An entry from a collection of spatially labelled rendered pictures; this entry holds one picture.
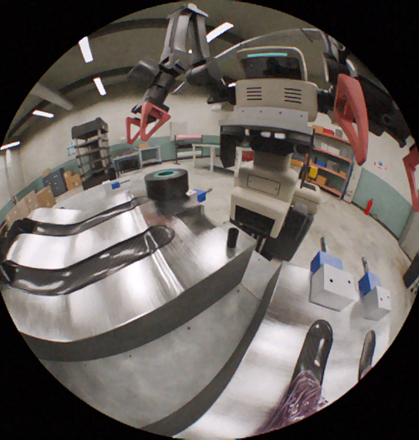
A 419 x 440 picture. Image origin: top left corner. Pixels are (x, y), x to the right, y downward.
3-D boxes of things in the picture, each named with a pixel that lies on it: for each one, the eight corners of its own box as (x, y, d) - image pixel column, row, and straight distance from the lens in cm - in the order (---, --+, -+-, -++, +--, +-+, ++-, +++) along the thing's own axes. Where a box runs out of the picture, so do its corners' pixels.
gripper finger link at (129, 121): (123, 138, 34) (137, 103, 37) (116, 141, 41) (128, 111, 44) (147, 146, 36) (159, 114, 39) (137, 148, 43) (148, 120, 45)
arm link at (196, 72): (224, 79, 59) (213, 82, 62) (210, 59, 57) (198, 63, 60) (215, 91, 52) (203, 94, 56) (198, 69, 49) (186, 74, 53)
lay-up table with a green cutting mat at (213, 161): (214, 163, 573) (215, 139, 565) (261, 177, 415) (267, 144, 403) (191, 166, 513) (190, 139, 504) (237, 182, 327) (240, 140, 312)
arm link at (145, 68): (190, 63, 46) (171, 73, 52) (160, 41, 44) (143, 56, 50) (173, 89, 38) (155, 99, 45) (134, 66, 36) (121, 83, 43)
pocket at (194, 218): (203, 224, 21) (203, 204, 19) (225, 243, 18) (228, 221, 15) (178, 235, 19) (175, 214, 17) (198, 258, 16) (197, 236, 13)
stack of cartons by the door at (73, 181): (84, 183, 715) (80, 166, 708) (82, 185, 685) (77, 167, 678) (70, 188, 750) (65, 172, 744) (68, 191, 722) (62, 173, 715)
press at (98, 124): (118, 176, 570) (109, 124, 571) (113, 186, 421) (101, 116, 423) (96, 183, 590) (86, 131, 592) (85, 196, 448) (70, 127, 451)
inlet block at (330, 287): (305, 245, 27) (317, 221, 25) (326, 253, 29) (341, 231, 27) (296, 309, 19) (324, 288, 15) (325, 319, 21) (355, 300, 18)
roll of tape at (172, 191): (140, 201, 23) (135, 181, 22) (155, 185, 30) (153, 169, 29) (186, 199, 20) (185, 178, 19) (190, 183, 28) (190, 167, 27)
